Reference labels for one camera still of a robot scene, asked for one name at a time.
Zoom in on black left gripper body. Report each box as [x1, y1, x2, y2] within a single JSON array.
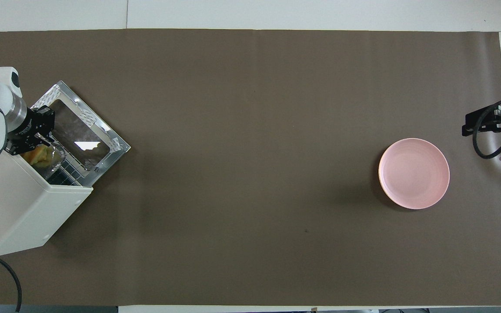
[[13, 109, 44, 147]]

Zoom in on yellow sliced bread loaf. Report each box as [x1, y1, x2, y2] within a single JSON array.
[[21, 145, 55, 168]]

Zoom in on aluminium foil tray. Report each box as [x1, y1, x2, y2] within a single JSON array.
[[16, 141, 66, 174]]

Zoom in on glass oven door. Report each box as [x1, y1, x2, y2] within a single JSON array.
[[30, 80, 131, 174]]

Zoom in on cream toaster oven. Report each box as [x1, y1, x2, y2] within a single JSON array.
[[0, 146, 94, 257]]

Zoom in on pink round plate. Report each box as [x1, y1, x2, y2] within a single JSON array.
[[378, 138, 451, 210]]

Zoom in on brown table mat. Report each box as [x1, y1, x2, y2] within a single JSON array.
[[0, 28, 501, 307]]

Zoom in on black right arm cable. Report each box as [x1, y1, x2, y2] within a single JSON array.
[[472, 98, 501, 160]]

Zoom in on oven wire rack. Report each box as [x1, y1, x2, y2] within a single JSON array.
[[42, 159, 92, 186]]

